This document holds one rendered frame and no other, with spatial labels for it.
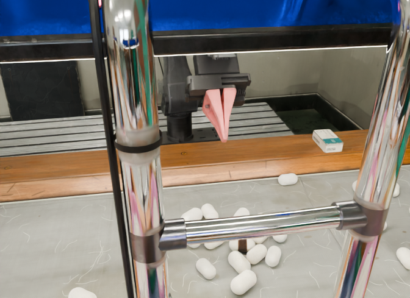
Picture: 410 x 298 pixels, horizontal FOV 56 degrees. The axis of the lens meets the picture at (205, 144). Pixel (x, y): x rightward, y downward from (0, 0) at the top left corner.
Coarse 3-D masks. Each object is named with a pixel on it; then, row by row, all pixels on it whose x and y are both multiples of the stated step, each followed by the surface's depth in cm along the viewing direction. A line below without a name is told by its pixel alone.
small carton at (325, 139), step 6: (318, 132) 76; (324, 132) 76; (330, 132) 76; (312, 138) 78; (318, 138) 75; (324, 138) 74; (330, 138) 74; (336, 138) 74; (318, 144) 75; (324, 144) 73; (330, 144) 72; (336, 144) 72; (342, 144) 73; (324, 150) 73; (330, 150) 73; (336, 150) 73
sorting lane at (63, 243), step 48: (192, 192) 66; (240, 192) 66; (288, 192) 66; (336, 192) 66; (0, 240) 56; (48, 240) 56; (96, 240) 56; (288, 240) 56; (336, 240) 56; (384, 240) 56; (0, 288) 48; (48, 288) 48; (96, 288) 48; (192, 288) 48; (288, 288) 48; (384, 288) 48
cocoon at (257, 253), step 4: (260, 244) 52; (252, 248) 52; (256, 248) 52; (260, 248) 52; (264, 248) 52; (248, 252) 51; (252, 252) 51; (256, 252) 51; (260, 252) 51; (264, 252) 52; (248, 256) 51; (252, 256) 51; (256, 256) 51; (260, 256) 51; (264, 256) 52; (248, 260) 51; (252, 260) 51; (256, 260) 51; (260, 260) 51
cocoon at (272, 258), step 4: (272, 248) 52; (276, 248) 52; (268, 252) 51; (272, 252) 51; (276, 252) 51; (280, 252) 52; (268, 256) 51; (272, 256) 50; (276, 256) 51; (280, 256) 52; (268, 260) 50; (272, 260) 50; (276, 260) 50; (268, 264) 51; (272, 264) 50; (276, 264) 51
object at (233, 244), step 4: (236, 240) 53; (248, 240) 53; (252, 240) 53; (232, 244) 53; (236, 244) 53; (248, 244) 52; (252, 244) 53; (232, 248) 53; (236, 248) 53; (248, 248) 52
